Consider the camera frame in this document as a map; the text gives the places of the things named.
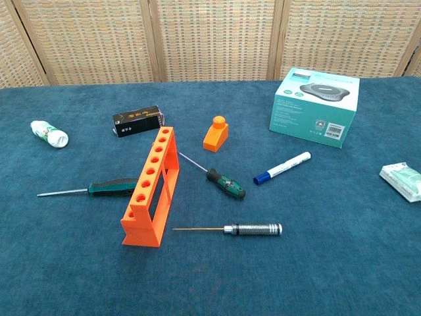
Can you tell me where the teal black handled screwdriver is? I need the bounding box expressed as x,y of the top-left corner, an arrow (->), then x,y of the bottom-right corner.
36,178 -> 139,198

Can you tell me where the green black stubby screwdriver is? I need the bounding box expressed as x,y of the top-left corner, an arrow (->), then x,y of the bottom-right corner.
177,151 -> 247,200

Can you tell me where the silver metal precision screwdriver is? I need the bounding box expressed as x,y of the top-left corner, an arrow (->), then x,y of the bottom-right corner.
172,223 -> 283,237

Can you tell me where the orange tool holder rack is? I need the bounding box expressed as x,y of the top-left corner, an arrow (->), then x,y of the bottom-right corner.
120,126 -> 181,248

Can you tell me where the orange block with knob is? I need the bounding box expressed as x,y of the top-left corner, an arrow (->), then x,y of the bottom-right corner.
202,115 -> 230,153

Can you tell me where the white marker blue cap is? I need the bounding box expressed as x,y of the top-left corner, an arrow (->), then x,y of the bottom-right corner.
253,151 -> 312,186

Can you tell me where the black box gold print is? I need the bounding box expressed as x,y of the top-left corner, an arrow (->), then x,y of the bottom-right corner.
112,105 -> 165,138

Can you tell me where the teal speakerphone box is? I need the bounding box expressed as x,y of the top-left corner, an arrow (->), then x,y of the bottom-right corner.
268,67 -> 360,149

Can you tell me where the woven wooden folding screen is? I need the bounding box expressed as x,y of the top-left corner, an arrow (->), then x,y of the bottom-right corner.
0,0 -> 421,89

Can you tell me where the blue felt table cover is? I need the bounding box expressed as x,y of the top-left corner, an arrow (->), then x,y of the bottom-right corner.
0,76 -> 421,316

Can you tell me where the white bottle green print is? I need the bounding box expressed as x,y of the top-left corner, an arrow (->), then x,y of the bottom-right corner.
30,120 -> 69,149

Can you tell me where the green white tissue pack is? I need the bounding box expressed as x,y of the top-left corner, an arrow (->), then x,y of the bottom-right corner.
379,161 -> 421,203

